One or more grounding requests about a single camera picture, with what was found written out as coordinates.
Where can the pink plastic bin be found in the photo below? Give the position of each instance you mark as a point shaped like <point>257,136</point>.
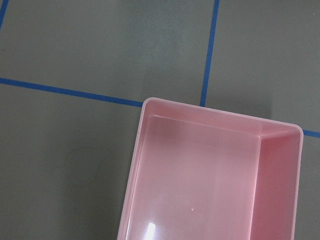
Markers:
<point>204,174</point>

